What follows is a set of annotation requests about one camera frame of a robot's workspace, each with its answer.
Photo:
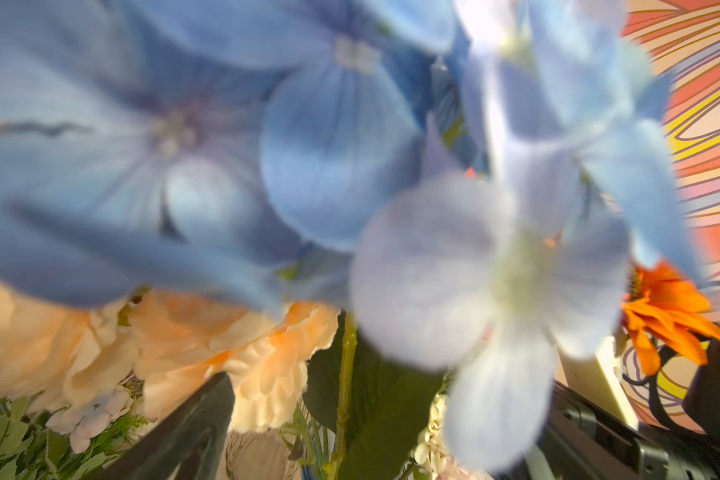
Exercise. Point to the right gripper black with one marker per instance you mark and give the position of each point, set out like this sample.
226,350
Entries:
583,441

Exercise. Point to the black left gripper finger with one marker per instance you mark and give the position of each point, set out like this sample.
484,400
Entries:
187,444

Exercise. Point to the orange flower green leaves stem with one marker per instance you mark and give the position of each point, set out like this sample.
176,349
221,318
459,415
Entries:
661,304

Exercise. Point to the cream peach rose bunch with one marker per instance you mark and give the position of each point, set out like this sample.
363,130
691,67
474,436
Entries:
173,343

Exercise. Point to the blue hydrangea flower stem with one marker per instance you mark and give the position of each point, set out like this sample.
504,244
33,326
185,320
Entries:
471,179

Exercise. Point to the pastel mixed flower bouquet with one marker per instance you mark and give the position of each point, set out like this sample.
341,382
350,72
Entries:
70,443

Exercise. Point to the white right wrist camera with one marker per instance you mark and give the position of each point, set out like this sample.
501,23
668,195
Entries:
598,380

